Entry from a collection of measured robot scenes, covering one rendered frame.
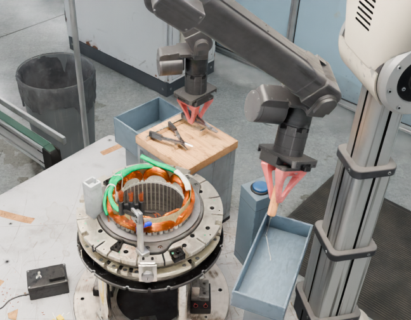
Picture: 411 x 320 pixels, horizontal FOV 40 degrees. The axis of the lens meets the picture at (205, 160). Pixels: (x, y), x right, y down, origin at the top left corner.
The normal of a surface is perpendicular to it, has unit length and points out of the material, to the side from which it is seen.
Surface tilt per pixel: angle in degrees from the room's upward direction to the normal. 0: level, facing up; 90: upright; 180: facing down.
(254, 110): 74
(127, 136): 90
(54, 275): 0
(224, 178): 90
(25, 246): 0
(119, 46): 90
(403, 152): 0
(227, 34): 113
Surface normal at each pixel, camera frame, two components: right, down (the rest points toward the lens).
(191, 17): 0.19, 0.84
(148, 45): -0.65, 0.44
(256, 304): -0.36, 0.56
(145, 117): 0.70, 0.46
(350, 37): -0.97, 0.11
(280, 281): 0.04, -0.79
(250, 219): -0.86, 0.28
